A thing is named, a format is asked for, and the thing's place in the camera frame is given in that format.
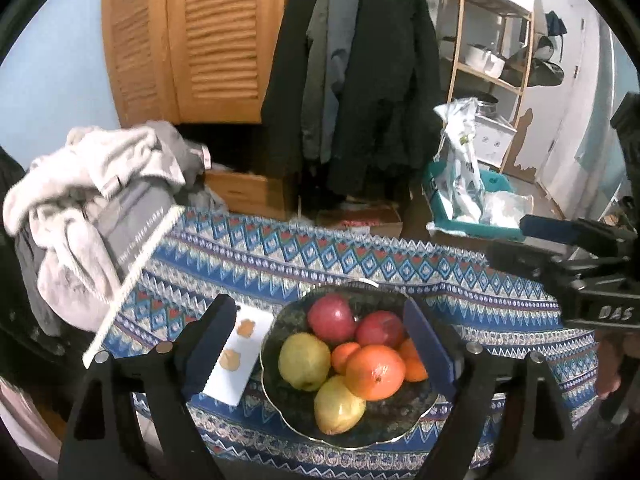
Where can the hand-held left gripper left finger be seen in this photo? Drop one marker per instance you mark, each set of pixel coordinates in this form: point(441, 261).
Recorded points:
point(212, 350)

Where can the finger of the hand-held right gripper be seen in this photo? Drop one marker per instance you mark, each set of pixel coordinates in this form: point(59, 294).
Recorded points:
point(525, 262)
point(547, 227)

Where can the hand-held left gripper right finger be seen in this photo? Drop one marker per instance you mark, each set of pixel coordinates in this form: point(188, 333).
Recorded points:
point(430, 350)

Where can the small orange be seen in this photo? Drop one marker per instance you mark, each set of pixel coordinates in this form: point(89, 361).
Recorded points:
point(344, 357)
point(407, 347)

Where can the red apple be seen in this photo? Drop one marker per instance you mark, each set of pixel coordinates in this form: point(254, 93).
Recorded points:
point(380, 329)
point(330, 317)

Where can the yellow pear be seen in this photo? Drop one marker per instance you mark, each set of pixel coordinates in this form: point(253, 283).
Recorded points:
point(302, 360)

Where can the dark green glass bowl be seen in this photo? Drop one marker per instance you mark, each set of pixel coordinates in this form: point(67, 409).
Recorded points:
point(290, 405)

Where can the green pear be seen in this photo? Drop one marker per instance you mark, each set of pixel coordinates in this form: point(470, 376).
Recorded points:
point(337, 407)

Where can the person's right hand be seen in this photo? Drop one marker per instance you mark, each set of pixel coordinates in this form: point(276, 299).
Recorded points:
point(610, 365)

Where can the white phone with stickers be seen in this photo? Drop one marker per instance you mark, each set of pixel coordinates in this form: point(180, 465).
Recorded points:
point(247, 360)

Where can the clear plastic bag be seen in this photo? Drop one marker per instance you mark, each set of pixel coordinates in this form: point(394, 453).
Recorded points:
point(505, 207)

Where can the teal plastic bin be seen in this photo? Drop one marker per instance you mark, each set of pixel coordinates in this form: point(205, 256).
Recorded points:
point(475, 231)

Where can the brown cardboard box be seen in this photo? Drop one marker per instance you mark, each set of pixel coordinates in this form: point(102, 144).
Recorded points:
point(465, 246)

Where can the white lattice basket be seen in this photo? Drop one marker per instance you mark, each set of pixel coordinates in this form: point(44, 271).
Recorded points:
point(495, 140)

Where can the white door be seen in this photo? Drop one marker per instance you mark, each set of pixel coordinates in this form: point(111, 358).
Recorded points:
point(585, 125)

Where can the white printed bag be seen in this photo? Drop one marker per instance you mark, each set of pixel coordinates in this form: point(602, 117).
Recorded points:
point(460, 160)

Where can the metal steamer pot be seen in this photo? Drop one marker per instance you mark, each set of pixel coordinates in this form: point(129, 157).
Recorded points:
point(485, 105)

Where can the blue patterned tablecloth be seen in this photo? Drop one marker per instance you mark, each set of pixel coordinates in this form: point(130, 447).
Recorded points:
point(325, 260)

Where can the flat red printed box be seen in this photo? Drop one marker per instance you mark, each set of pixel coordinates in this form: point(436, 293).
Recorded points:
point(360, 222)

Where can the grey printed sweatshirt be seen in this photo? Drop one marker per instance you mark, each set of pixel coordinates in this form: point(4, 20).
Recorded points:
point(130, 220)

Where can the olive hanging bag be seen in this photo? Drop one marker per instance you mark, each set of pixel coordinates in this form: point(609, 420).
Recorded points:
point(547, 72)

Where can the wooden drawer box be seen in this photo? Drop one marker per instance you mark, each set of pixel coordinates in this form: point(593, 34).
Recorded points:
point(245, 192)

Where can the wooden shelf rack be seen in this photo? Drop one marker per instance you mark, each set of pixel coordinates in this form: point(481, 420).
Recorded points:
point(523, 60)

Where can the dark folded umbrella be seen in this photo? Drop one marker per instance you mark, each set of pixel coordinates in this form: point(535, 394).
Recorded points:
point(554, 24)

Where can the black hooded coat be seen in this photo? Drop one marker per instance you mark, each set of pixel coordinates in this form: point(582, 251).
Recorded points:
point(385, 85)

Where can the grey jacket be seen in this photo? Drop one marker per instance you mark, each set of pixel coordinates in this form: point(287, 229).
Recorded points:
point(330, 60)

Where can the dark thin coat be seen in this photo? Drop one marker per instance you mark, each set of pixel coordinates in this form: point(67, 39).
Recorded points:
point(290, 85)

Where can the wooden louvered wardrobe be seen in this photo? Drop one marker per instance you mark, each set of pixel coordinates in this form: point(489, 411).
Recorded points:
point(210, 35)

